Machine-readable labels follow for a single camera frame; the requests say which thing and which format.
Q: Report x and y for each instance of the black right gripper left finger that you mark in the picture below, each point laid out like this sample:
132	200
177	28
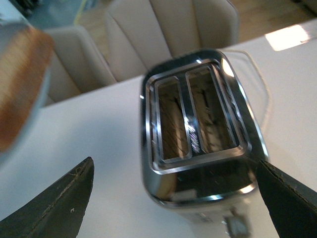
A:
58	211

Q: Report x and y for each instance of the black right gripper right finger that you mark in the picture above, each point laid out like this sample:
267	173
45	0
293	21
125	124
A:
292	205

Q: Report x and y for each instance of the toasted bread slice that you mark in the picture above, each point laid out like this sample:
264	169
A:
19	86

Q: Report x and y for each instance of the silver two-slot toaster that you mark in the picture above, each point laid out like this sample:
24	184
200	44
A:
200	141

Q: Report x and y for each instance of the beige chair on left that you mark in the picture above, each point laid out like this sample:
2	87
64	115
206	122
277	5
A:
77	65

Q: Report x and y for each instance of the beige chair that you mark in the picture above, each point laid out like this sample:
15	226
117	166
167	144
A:
144	33
77	65

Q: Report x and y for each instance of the beige chair on right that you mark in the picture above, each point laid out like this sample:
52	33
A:
144	33

